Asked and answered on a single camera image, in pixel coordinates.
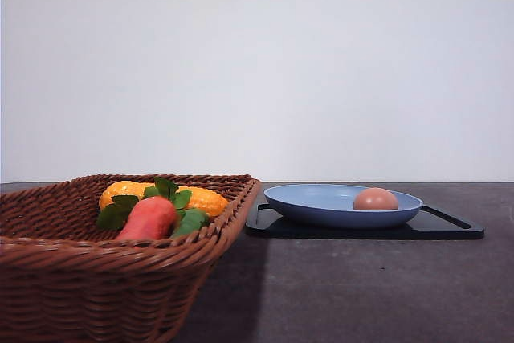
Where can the blue plate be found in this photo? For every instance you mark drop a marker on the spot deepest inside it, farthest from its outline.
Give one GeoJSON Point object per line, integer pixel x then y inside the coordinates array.
{"type": "Point", "coordinates": [331, 206]}

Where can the brown egg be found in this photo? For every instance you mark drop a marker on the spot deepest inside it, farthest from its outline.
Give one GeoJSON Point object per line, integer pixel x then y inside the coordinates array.
{"type": "Point", "coordinates": [375, 198]}

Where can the brown wicker basket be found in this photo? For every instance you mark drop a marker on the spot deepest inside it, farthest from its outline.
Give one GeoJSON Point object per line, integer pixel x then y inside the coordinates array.
{"type": "Point", "coordinates": [65, 280]}

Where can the yellow corn toy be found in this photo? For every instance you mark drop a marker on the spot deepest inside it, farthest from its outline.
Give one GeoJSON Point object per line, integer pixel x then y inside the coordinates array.
{"type": "Point", "coordinates": [210, 203]}

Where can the green vegetable toy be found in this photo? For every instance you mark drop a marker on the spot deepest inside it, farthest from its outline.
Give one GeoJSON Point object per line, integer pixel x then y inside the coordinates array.
{"type": "Point", "coordinates": [192, 219]}

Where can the orange carrot toy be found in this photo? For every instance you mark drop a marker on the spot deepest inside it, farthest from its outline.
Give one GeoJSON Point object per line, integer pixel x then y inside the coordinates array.
{"type": "Point", "coordinates": [152, 218]}

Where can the dark grey table mat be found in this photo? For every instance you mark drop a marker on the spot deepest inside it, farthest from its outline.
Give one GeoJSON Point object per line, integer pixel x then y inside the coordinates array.
{"type": "Point", "coordinates": [267, 290]}

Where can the black tray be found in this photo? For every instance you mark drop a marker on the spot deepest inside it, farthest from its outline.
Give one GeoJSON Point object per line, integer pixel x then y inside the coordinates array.
{"type": "Point", "coordinates": [431, 223]}

